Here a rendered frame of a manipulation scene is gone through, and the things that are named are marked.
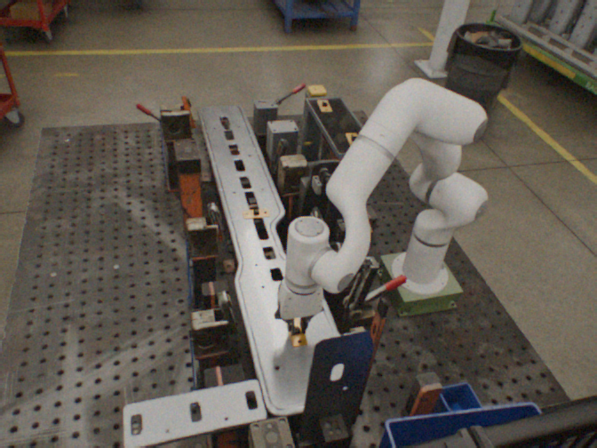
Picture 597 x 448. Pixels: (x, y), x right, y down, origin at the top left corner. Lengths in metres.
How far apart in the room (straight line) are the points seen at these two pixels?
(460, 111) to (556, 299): 2.14
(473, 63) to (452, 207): 2.64
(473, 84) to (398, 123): 3.12
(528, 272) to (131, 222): 2.21
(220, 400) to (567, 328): 2.21
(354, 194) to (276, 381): 0.46
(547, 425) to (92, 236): 1.71
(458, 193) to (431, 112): 0.44
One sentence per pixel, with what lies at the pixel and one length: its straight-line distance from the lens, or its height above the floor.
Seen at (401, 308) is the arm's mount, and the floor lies 0.72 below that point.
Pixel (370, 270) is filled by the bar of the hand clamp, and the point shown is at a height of 1.21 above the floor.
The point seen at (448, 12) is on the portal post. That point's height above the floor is 0.54.
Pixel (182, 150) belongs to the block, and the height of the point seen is 1.03.
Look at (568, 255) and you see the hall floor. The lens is 3.52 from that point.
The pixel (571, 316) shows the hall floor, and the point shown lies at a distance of 3.14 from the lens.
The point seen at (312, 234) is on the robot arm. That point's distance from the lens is 1.04.
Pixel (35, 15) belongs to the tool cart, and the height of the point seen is 0.25.
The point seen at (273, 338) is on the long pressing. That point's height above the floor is 1.00.
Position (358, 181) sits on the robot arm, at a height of 1.43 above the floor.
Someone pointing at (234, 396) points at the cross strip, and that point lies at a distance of 1.20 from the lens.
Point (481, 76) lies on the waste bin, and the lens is 4.15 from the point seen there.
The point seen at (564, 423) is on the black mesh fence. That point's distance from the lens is 0.64.
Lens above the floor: 2.03
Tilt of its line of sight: 41 degrees down
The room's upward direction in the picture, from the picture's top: 6 degrees clockwise
